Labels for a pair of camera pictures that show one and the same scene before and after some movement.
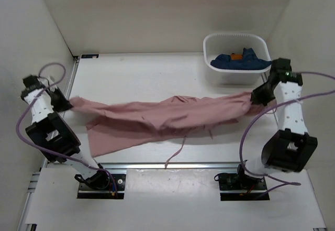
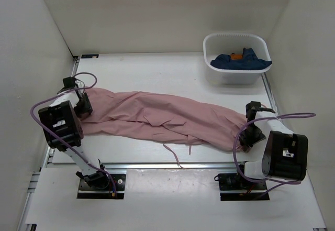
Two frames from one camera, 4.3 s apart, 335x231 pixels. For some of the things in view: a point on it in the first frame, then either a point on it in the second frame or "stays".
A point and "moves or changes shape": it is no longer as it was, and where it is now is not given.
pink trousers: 111,125 moves or changes shape
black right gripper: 260,99 to 247,143
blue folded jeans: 247,61 stays
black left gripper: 65,105 to 87,108
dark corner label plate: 89,56 stays
